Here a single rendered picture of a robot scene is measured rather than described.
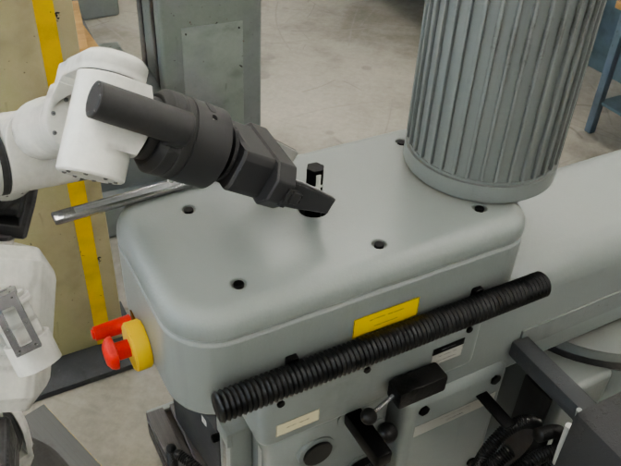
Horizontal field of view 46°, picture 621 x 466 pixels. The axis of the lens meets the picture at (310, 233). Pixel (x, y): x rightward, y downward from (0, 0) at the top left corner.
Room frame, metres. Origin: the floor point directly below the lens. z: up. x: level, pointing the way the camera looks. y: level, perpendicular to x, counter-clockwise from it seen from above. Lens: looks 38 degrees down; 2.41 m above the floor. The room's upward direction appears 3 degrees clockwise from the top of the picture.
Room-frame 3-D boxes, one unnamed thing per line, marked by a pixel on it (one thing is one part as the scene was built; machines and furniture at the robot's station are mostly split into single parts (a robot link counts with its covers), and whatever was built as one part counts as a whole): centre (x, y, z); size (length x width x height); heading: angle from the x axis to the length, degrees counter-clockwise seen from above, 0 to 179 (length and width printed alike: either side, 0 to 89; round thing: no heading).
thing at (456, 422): (0.81, -0.17, 1.47); 0.24 x 0.19 x 0.26; 30
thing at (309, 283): (0.72, -0.01, 1.81); 0.47 x 0.26 x 0.16; 120
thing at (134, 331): (0.60, 0.20, 1.76); 0.06 x 0.02 x 0.06; 30
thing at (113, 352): (0.59, 0.22, 1.76); 0.04 x 0.03 x 0.04; 30
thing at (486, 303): (0.60, -0.11, 1.79); 0.45 x 0.04 x 0.04; 120
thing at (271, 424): (0.73, -0.04, 1.68); 0.34 x 0.24 x 0.10; 120
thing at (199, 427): (1.07, 0.19, 1.04); 0.22 x 0.12 x 0.20; 37
